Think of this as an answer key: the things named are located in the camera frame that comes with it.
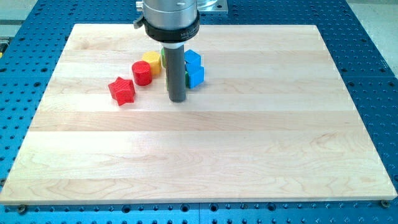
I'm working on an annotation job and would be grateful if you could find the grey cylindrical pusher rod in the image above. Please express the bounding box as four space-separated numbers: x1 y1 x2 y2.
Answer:
164 43 186 103

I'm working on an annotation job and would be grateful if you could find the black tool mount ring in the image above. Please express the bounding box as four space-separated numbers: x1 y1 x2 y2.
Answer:
133 11 200 44

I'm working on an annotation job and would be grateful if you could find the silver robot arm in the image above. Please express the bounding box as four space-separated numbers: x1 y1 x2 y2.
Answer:
133 0 200 103

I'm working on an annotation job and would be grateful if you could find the green star block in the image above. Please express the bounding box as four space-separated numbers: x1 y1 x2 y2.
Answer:
160 48 189 91

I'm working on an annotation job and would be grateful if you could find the yellow heart block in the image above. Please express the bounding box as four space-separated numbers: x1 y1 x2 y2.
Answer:
142 51 162 77

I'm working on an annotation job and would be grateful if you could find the red star block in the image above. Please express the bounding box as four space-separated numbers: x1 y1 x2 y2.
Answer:
108 77 136 106

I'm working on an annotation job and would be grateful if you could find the upper blue block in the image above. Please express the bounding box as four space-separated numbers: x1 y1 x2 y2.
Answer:
184 49 201 66

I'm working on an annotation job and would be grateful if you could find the blue block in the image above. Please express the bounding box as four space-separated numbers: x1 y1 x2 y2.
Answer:
184 49 201 66
185 63 205 89

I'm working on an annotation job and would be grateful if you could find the lower blue block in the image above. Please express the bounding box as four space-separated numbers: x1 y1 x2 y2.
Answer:
185 63 205 89

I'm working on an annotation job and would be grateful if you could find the red cylinder block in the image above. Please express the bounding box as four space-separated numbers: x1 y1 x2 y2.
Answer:
132 61 152 86

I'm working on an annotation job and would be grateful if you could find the light wooden board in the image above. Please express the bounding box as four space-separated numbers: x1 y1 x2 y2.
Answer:
1 24 397 205

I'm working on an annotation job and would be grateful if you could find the left board stop screw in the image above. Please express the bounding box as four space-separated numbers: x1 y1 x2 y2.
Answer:
16 205 27 215

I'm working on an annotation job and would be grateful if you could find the board stop screw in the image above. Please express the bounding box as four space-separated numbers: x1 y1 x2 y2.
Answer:
381 200 391 208
16 205 27 215

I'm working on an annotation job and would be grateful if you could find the right board stop screw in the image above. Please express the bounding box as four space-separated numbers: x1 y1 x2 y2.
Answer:
381 200 391 208

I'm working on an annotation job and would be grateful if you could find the clear acrylic mount plate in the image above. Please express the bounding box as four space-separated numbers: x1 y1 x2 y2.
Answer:
197 0 228 14

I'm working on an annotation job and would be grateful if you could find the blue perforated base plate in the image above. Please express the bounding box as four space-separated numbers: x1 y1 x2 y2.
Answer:
1 1 397 223

